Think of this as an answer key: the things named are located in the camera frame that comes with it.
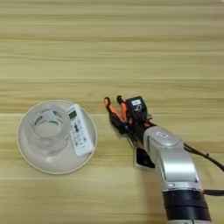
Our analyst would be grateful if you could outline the orange black needle-nose pliers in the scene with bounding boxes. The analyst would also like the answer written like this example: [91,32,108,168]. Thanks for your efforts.
[103,95,138,150]

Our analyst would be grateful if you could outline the white remote control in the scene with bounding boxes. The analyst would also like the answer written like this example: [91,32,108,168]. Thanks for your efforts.
[66,103,95,158]

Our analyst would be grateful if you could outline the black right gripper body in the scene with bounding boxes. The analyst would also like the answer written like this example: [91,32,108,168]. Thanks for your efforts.
[127,118,158,144]

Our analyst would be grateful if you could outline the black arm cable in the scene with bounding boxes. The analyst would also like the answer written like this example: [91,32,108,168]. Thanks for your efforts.
[183,143,224,197]

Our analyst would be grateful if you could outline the round white plate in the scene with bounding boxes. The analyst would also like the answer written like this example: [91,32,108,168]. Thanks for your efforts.
[17,99,98,175]

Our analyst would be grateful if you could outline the black box white label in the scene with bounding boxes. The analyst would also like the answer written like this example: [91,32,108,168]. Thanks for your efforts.
[125,95,148,121]

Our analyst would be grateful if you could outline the black square white-framed device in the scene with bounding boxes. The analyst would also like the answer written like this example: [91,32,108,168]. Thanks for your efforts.
[133,146,157,171]

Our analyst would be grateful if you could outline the translucent printed plastic cup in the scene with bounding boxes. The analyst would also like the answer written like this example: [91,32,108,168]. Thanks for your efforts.
[21,101,73,158]

